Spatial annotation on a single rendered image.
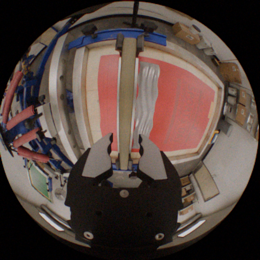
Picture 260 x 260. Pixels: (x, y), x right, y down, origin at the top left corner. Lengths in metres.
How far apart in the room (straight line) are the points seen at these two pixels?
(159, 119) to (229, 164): 3.71
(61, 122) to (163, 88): 0.38
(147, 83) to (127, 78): 0.12
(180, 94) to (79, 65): 0.38
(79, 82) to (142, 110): 0.24
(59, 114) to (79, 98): 0.09
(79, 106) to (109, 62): 0.18
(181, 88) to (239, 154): 3.56
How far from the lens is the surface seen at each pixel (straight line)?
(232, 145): 3.72
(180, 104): 0.34
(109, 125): 0.30
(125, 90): 0.16
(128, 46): 0.19
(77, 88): 0.28
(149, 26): 0.26
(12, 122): 0.60
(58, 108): 0.29
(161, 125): 0.32
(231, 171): 3.88
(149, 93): 0.27
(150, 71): 0.28
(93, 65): 0.31
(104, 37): 0.31
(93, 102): 0.29
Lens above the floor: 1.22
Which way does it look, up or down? 61 degrees down
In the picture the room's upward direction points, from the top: 179 degrees clockwise
